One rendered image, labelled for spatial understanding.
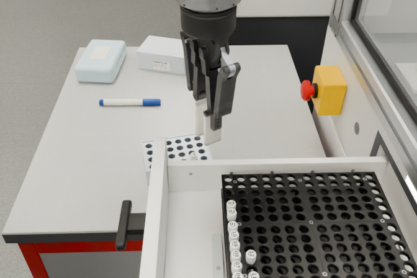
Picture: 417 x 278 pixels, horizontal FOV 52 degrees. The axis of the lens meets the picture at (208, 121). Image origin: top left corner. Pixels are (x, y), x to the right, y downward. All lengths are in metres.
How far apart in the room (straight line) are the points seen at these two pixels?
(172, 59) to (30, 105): 1.46
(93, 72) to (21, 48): 1.94
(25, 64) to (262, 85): 1.97
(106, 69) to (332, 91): 0.53
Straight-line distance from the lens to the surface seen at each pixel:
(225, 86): 0.59
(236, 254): 0.53
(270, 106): 0.99
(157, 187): 0.57
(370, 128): 0.73
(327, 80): 0.82
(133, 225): 0.56
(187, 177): 0.66
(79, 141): 0.93
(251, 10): 1.27
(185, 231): 0.64
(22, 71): 2.74
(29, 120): 2.33
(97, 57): 1.11
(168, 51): 1.09
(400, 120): 0.63
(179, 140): 0.84
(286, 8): 1.28
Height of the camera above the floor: 1.35
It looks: 39 degrees down
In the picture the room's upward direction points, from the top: straight up
